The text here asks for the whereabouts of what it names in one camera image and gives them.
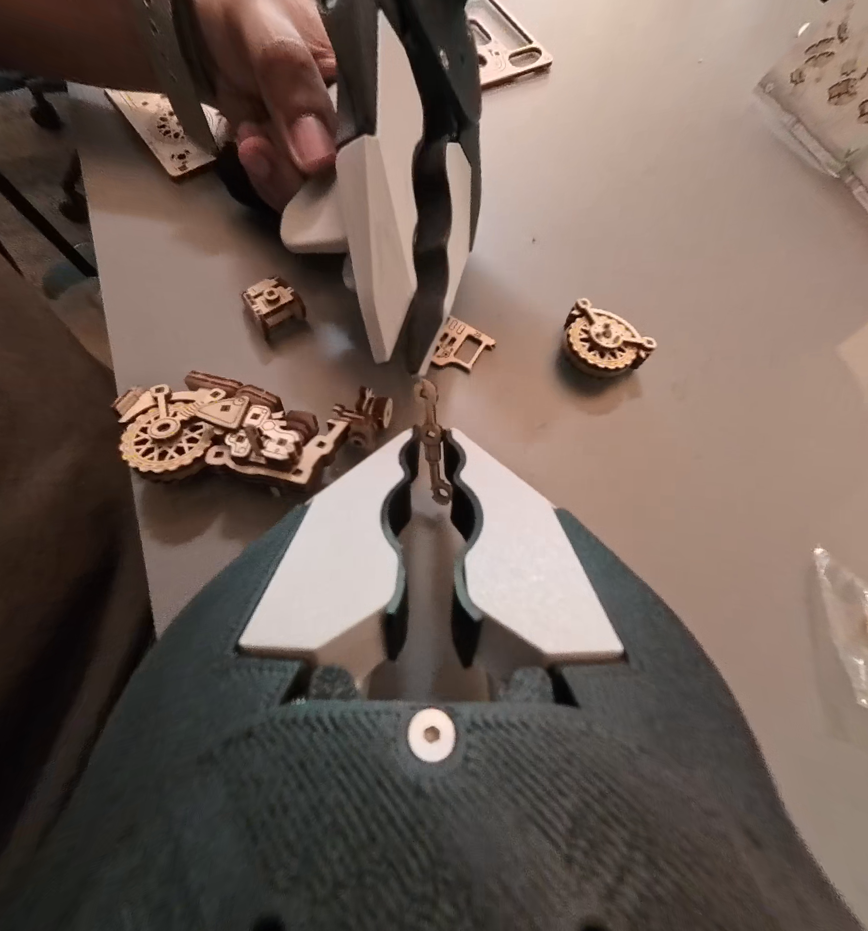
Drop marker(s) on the flat wooden cutout piece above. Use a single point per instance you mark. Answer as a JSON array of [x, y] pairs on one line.
[[463, 345]]

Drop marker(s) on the grey desk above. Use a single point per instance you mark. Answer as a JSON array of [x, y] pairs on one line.
[[623, 218]]

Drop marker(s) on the person's left hand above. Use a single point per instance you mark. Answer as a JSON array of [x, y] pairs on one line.
[[281, 80]]

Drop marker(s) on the black office chair base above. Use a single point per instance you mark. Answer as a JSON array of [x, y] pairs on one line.
[[45, 109]]

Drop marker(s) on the wooden wheel with fork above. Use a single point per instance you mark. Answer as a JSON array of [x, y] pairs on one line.
[[605, 338]]

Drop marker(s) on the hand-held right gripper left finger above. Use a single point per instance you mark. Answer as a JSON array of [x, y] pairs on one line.
[[317, 582]]

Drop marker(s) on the emptied wooden part sheet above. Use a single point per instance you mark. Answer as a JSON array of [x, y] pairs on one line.
[[518, 51]]

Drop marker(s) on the wooden motorcycle model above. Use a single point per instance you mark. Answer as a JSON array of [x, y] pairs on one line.
[[187, 429]]

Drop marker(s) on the person's brown clothing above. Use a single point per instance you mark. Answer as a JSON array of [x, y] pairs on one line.
[[41, 582]]

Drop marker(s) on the clear plastic bag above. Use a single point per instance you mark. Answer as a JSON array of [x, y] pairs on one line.
[[863, 633]]

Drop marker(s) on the person's left forearm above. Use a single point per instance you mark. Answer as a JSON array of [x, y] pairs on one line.
[[56, 33]]

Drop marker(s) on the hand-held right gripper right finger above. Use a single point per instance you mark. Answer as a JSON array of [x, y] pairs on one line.
[[536, 582]]

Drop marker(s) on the small wooden engine block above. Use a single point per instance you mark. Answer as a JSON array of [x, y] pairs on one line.
[[270, 302]]

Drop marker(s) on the small wooden linkage piece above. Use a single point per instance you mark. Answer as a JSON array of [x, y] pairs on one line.
[[429, 436]]

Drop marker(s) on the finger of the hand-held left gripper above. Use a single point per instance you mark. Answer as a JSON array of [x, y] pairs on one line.
[[467, 218], [383, 233]]

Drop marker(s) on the wooden part sheet with pieces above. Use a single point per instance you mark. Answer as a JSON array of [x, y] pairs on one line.
[[165, 138]]

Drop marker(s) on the printed instruction booklet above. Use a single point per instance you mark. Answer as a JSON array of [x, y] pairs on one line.
[[848, 94]]

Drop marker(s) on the small wooden cylinder assembly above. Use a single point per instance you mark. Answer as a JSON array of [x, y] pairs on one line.
[[368, 414]]

